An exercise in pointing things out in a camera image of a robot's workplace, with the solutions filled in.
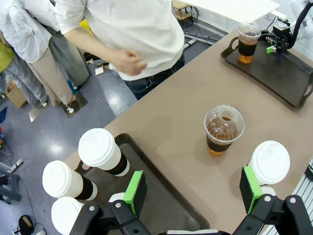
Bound metal mannequin base plate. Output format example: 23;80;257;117
60;92;89;118
28;107;47;122

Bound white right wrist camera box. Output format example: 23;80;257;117
271;10;289;22

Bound black bag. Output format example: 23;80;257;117
18;214;34;235

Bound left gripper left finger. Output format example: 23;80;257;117
69;169;157;235

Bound small wooden rack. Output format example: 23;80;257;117
175;3;193;29

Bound clear iced coffee cup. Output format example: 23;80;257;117
203;104;246;157
237;21;262;65

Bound white tube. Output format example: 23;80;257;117
183;39;198;49

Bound brown plastic serving tray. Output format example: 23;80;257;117
220;36;313;109
74;133;210;235

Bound person's right hand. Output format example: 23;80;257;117
111;48;149;76

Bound large white table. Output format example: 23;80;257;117
172;0;281;23

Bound figure in grey-green jeans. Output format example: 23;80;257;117
33;17;91;87

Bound person in white sweatshirt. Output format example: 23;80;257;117
55;0;186;100

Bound person white shirt beige trousers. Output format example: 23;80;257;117
0;0;77;106

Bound white paper cup black sleeve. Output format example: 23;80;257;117
78;128;130;177
248;140;291;196
50;192;127;235
42;160;98;201

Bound grey furniture leg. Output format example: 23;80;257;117
0;161;22;204

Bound aluminium profile frame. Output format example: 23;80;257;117
292;171;313;235

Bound cardboard box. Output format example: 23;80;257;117
6;84;28;109

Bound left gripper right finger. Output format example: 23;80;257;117
232;165;313;235

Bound person's right forearm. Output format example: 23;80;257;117
63;31;118;65

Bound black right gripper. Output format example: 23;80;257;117
260;23;293;54

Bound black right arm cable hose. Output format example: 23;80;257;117
291;3;311;48

